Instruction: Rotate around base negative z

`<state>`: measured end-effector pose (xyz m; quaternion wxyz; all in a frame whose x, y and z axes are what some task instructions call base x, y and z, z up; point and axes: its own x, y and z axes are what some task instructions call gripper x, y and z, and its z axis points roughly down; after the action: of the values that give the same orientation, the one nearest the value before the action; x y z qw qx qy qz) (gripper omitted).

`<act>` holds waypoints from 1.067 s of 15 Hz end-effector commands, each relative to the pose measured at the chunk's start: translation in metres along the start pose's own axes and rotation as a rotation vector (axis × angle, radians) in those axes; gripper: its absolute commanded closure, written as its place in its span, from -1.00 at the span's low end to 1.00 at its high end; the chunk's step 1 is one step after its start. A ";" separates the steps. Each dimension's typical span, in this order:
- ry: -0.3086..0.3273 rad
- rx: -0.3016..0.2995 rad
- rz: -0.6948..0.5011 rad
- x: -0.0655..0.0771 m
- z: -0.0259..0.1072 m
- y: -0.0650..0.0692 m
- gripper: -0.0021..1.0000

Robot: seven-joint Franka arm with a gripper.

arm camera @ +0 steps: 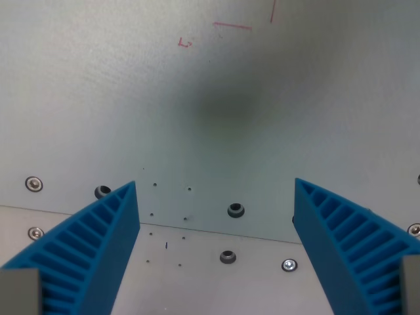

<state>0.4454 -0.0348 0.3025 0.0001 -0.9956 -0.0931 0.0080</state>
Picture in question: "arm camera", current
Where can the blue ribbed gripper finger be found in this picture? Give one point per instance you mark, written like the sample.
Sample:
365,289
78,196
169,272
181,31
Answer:
348,249
98,249

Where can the silver countersunk screw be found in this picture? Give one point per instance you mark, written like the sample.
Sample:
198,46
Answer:
35,233
289,265
414,229
34,183

